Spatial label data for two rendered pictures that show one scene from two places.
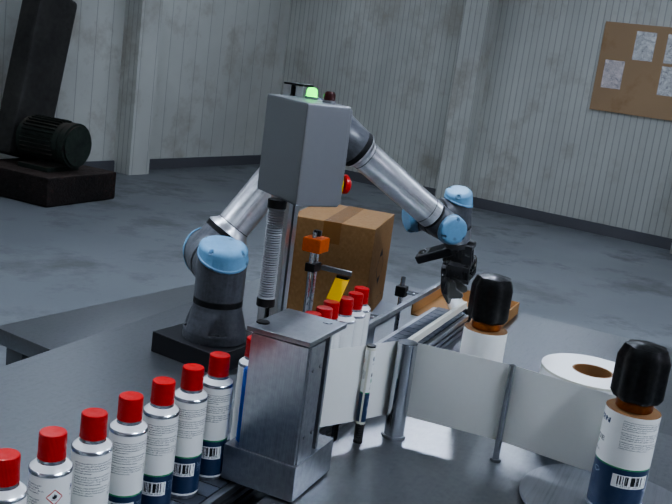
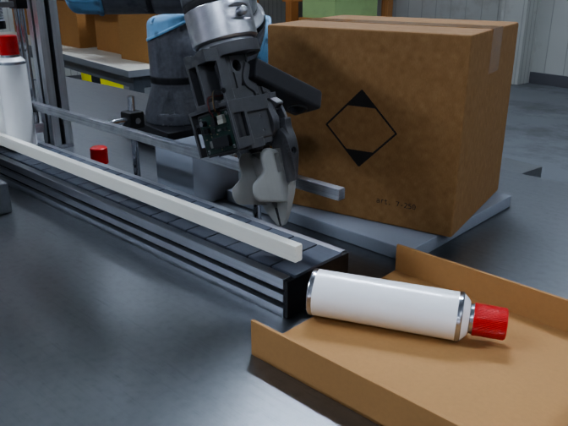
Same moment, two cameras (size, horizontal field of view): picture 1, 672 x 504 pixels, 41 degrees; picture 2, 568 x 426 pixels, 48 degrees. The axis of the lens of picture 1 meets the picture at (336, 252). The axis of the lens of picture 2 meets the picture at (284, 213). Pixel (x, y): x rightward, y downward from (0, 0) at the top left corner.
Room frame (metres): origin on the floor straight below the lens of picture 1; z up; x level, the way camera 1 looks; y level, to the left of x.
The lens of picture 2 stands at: (2.73, -1.00, 1.20)
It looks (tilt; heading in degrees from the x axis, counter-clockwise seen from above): 21 degrees down; 110
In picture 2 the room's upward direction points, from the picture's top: straight up
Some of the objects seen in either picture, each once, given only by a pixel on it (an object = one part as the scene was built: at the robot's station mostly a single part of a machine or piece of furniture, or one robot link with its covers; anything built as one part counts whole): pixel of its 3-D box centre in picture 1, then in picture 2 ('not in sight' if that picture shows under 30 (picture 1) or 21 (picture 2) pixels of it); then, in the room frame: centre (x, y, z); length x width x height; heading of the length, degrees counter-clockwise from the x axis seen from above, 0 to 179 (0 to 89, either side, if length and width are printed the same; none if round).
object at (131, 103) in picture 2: not in sight; (124, 146); (2.12, -0.10, 0.91); 0.07 x 0.03 x 0.17; 67
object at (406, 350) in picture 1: (400, 389); not in sight; (1.58, -0.15, 0.97); 0.05 x 0.05 x 0.19
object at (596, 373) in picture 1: (585, 404); not in sight; (1.69, -0.53, 0.95); 0.20 x 0.20 x 0.14
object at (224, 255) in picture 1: (220, 268); (177, 42); (2.03, 0.26, 1.05); 0.13 x 0.12 x 0.14; 21
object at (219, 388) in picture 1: (213, 414); not in sight; (1.34, 0.16, 0.98); 0.05 x 0.05 x 0.20
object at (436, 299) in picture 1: (466, 308); (450, 341); (2.70, -0.43, 0.85); 0.30 x 0.26 x 0.04; 157
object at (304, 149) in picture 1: (304, 149); not in sight; (1.72, 0.09, 1.38); 0.17 x 0.10 x 0.19; 32
